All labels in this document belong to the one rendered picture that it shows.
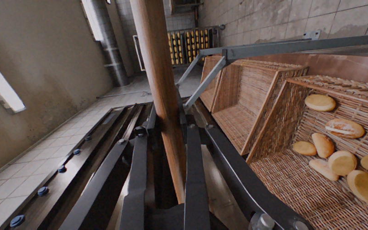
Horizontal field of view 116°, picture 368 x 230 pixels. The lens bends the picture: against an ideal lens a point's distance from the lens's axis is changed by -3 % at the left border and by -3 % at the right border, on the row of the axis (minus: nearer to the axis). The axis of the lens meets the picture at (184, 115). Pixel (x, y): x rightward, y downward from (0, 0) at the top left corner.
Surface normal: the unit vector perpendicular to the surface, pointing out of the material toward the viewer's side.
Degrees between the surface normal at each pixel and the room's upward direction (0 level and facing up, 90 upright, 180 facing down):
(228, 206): 70
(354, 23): 0
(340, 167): 45
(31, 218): 90
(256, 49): 90
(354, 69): 0
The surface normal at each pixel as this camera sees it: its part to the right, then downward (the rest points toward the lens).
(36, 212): -0.11, -0.87
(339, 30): -0.99, 0.15
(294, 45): 0.11, 0.46
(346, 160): -0.62, 0.34
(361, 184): -0.46, -0.19
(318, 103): -0.71, -0.60
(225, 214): -0.44, -0.77
